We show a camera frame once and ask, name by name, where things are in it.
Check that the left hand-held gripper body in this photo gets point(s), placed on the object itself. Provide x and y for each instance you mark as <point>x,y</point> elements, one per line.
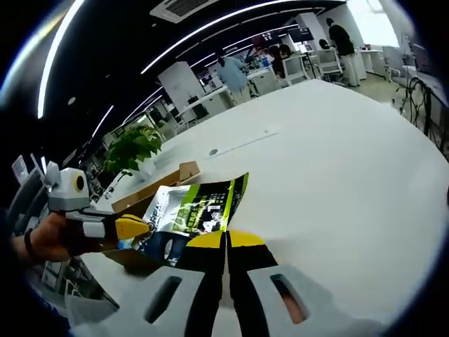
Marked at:
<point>68,196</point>

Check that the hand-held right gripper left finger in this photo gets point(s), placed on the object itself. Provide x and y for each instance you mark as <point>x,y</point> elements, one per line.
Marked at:
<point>165,302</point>

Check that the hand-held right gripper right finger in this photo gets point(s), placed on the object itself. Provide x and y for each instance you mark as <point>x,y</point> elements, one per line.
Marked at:
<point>266,302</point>

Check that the brown cardboard shoe box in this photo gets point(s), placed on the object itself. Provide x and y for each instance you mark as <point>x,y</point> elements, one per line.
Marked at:
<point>140,198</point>

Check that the green silver soft pouch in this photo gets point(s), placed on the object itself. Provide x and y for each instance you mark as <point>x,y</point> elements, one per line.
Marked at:
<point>203,207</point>

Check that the person's left hand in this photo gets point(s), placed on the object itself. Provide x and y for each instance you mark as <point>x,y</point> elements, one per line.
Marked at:
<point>56,238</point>

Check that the grey mesh office chair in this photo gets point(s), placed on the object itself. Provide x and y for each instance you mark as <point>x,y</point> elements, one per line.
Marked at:
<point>26,196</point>

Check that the black wristband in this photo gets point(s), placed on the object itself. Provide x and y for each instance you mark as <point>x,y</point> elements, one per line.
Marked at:
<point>28,242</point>

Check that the green plant in white pot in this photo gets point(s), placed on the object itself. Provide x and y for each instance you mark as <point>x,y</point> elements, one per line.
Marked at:
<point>135,145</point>

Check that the ceiling air vent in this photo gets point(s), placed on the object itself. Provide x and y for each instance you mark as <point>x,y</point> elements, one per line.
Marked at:
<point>182,8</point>

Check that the white office chair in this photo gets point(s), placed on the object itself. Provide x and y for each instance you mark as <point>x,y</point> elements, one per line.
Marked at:
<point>329,61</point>
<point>294,68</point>

